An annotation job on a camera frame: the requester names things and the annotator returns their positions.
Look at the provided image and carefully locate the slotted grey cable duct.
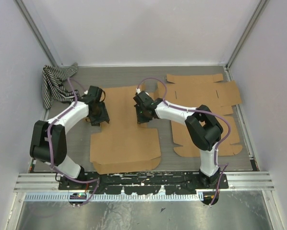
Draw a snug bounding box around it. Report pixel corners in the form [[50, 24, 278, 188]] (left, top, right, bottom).
[[24, 192, 203, 202]]

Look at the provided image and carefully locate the aluminium front rail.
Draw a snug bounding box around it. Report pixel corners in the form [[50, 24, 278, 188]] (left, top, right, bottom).
[[14, 171, 274, 195]]

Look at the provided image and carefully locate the brown cardboard box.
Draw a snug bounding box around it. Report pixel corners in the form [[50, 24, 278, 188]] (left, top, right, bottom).
[[90, 86, 161, 174]]

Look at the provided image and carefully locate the black white striped cloth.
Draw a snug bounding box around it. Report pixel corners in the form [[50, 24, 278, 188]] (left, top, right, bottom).
[[42, 62, 78, 110]]

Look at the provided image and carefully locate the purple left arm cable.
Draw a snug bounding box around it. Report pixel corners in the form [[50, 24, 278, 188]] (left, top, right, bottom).
[[47, 78, 101, 207]]

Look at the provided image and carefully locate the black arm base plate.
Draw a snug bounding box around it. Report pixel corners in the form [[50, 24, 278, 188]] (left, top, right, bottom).
[[58, 171, 229, 195]]

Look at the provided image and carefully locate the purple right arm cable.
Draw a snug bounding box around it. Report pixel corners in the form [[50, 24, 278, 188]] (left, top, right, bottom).
[[136, 76, 231, 207]]

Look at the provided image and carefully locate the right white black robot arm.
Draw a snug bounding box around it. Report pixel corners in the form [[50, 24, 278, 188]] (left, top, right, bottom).
[[133, 89, 223, 189]]

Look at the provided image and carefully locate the left aluminium corner post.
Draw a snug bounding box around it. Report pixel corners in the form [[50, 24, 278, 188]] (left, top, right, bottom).
[[14, 0, 64, 67]]

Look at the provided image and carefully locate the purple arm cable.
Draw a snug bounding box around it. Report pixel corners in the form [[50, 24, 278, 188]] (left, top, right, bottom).
[[47, 78, 101, 207], [136, 76, 231, 207]]

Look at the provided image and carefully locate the right aluminium corner post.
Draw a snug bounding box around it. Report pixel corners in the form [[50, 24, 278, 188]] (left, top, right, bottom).
[[225, 0, 269, 71]]

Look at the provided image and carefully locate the aluminium corner post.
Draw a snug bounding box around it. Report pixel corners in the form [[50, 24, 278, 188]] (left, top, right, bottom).
[[225, 0, 269, 71], [14, 0, 64, 67]]

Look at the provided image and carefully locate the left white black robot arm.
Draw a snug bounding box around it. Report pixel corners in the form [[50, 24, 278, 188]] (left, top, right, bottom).
[[30, 86, 110, 190]]

